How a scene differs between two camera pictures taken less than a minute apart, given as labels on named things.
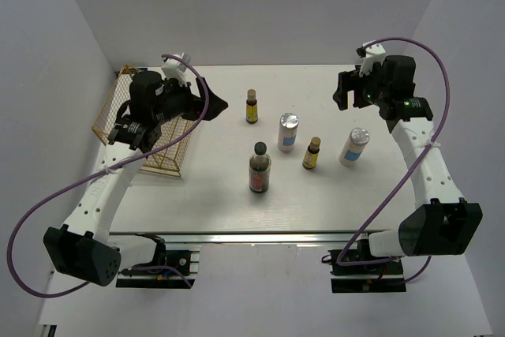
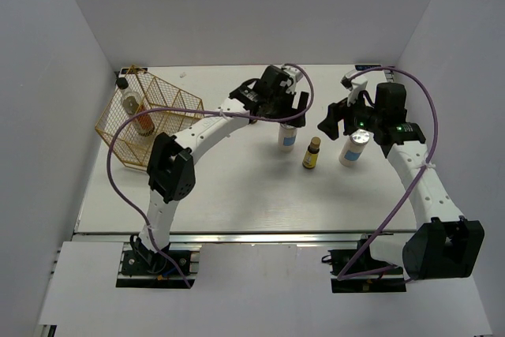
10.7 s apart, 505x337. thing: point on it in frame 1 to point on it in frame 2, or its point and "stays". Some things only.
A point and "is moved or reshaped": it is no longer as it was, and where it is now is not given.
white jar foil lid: (287, 132) stays
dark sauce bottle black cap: (259, 166) is moved or reshaped
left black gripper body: (179, 101) to (282, 105)
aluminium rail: (268, 237) stays
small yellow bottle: (311, 156) stays
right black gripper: (351, 81) to (330, 125)
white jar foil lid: (354, 147) stays
